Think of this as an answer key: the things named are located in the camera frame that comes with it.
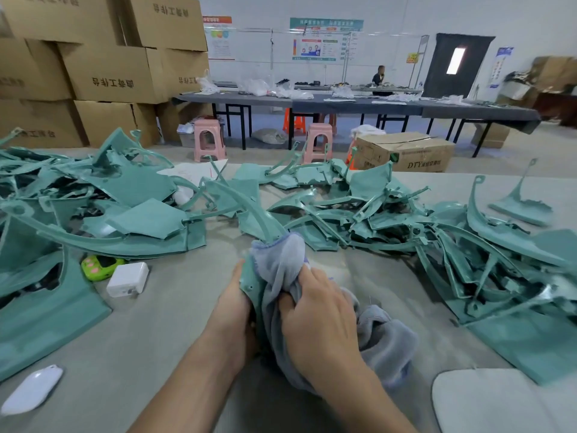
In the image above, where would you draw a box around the person's right hand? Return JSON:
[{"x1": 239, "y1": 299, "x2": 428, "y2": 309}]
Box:
[{"x1": 278, "y1": 264, "x2": 366, "y2": 393}]

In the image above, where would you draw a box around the person's left hand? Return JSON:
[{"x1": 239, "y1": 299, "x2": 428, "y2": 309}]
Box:
[{"x1": 209, "y1": 257, "x2": 263, "y2": 359}]

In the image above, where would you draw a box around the single green plastic part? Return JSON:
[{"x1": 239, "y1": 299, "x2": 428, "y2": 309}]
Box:
[{"x1": 200, "y1": 176, "x2": 290, "y2": 312}]

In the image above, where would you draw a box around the grey-blue wiping cloth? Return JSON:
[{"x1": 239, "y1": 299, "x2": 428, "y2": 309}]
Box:
[{"x1": 251, "y1": 232, "x2": 420, "y2": 393}]

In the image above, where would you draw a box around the pile of green plastic parts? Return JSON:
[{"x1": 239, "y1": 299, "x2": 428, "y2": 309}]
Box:
[{"x1": 0, "y1": 126, "x2": 577, "y2": 386}]

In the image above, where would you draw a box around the brown cardboard box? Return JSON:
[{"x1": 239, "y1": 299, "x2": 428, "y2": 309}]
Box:
[{"x1": 349, "y1": 131, "x2": 456, "y2": 173}]

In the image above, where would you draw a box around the stack of brown cardboard boxes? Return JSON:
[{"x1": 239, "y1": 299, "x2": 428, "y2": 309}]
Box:
[{"x1": 0, "y1": 0, "x2": 210, "y2": 150}]

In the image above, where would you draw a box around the person's left forearm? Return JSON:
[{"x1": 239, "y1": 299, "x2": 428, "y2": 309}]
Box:
[{"x1": 129, "y1": 338, "x2": 254, "y2": 433}]

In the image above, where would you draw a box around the white power adapter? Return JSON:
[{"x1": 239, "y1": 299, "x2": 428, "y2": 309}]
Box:
[{"x1": 106, "y1": 261, "x2": 151, "y2": 298}]

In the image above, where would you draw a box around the green and yellow gadget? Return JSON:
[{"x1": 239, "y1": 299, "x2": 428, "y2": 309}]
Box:
[{"x1": 80, "y1": 254, "x2": 127, "y2": 282}]

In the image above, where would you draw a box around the pink plastic stool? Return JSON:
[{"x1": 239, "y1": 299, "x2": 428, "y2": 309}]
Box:
[
  {"x1": 303, "y1": 122, "x2": 335, "y2": 165},
  {"x1": 193, "y1": 118, "x2": 227, "y2": 163}
]

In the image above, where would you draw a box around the white foam sheet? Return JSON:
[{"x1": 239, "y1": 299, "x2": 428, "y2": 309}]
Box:
[{"x1": 431, "y1": 367, "x2": 577, "y2": 433}]

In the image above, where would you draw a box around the orange object under table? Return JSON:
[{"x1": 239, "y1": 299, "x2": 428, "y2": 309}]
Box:
[{"x1": 283, "y1": 107, "x2": 308, "y2": 134}]

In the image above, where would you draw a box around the white oval plastic piece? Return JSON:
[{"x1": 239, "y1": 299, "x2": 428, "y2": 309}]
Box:
[{"x1": 0, "y1": 363, "x2": 65, "y2": 417}]

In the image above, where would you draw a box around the long grey work table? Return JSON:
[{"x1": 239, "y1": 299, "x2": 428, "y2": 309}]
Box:
[{"x1": 173, "y1": 90, "x2": 542, "y2": 159}]

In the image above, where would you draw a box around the heap of clear plastic bags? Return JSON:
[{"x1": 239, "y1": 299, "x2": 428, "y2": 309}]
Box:
[{"x1": 197, "y1": 76, "x2": 312, "y2": 98}]

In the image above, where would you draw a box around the dark door with window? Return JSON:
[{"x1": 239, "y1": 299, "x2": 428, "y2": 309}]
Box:
[{"x1": 422, "y1": 33, "x2": 496, "y2": 100}]

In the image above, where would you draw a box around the colourful wall poster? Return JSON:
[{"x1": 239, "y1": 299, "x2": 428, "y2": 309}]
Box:
[{"x1": 290, "y1": 31, "x2": 348, "y2": 63}]

